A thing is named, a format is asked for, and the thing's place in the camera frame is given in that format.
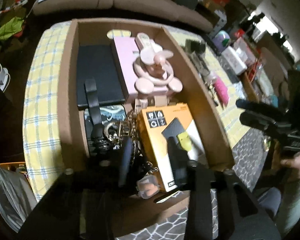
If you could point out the black hairbrush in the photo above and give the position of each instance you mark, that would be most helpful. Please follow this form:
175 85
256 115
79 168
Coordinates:
100 143

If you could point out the orange hard drive box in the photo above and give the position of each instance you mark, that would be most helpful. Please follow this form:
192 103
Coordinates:
156 125

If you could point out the green clothing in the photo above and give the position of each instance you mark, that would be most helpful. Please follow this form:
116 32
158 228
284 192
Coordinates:
12 27

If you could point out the yellow plaid table cloth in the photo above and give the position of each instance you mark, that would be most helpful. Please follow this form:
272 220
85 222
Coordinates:
41 141

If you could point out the white tissue box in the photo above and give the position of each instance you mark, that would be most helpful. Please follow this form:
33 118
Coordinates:
233 59

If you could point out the pink box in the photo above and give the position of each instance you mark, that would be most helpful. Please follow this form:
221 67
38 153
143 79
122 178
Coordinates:
125 52

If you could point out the purple round container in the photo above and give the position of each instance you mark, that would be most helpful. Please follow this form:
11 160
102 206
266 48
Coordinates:
221 41

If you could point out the cardboard box tray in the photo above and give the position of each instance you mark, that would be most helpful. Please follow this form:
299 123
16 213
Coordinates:
93 31

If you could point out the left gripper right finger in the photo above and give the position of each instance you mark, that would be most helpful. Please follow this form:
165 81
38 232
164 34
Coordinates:
215 199

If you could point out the grey patterned rug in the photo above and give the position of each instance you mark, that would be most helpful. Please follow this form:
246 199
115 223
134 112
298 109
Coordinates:
135 215

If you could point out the pink handheld fan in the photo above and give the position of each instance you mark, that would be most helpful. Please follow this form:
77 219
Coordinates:
153 69

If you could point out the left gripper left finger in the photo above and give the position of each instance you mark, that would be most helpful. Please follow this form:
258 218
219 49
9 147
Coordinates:
79 204

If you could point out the pink towel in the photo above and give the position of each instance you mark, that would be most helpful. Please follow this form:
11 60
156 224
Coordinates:
221 91

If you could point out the dark blue notebook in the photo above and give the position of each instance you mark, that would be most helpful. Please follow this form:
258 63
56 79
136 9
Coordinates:
97 62

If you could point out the small clear earplug case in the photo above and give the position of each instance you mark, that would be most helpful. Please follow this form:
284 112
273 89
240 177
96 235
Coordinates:
147 187

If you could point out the person right hand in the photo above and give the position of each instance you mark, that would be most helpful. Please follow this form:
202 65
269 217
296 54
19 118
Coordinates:
291 165

